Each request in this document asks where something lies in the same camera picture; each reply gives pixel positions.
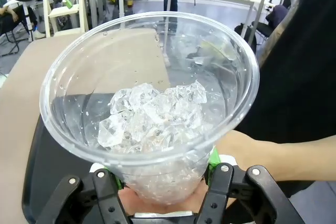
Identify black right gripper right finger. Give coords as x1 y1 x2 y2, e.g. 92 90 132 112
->
196 147 305 224

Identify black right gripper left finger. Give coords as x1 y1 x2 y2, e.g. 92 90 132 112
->
36 163 131 224

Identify tall clear iced cup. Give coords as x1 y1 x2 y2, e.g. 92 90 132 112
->
39 11 260 207

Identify person's left forearm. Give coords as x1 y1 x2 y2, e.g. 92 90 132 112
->
262 134 336 183

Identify person's left hand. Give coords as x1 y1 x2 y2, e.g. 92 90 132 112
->
118 131 263 216

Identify white wooden chair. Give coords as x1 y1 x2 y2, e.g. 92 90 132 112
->
43 0 89 38

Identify black plastic serving tray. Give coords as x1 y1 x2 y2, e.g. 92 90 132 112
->
22 91 132 224

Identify seated person dark trousers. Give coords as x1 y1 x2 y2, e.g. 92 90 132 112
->
0 0 39 40

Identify person in black t-shirt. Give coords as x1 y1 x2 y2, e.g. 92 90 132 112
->
235 0 336 198

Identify black chair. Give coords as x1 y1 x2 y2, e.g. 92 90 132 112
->
234 22 271 48

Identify metal pole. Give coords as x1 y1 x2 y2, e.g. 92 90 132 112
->
248 0 272 46

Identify dark purple jacket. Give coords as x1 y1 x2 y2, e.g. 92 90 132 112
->
266 5 289 29

